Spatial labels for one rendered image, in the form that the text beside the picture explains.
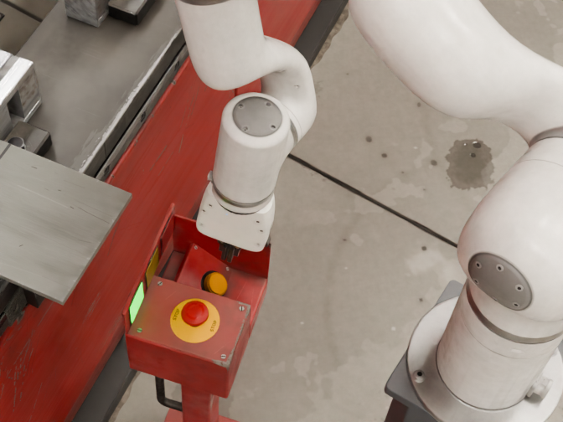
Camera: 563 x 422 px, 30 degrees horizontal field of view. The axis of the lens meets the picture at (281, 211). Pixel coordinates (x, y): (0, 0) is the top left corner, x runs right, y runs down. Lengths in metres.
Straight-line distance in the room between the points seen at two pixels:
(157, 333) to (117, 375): 0.79
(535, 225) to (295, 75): 0.48
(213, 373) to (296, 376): 0.83
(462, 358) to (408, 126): 1.63
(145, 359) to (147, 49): 0.50
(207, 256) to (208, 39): 0.57
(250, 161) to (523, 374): 0.40
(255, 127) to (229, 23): 0.16
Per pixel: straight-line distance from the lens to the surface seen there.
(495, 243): 0.92
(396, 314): 2.47
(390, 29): 0.93
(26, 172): 1.43
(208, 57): 1.18
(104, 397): 2.30
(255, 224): 1.41
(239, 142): 1.25
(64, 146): 1.61
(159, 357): 1.57
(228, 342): 1.53
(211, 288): 1.63
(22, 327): 1.62
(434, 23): 0.93
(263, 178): 1.31
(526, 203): 0.92
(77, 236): 1.37
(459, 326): 1.18
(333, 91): 2.83
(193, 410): 1.91
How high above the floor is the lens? 2.15
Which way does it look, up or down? 56 degrees down
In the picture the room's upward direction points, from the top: 6 degrees clockwise
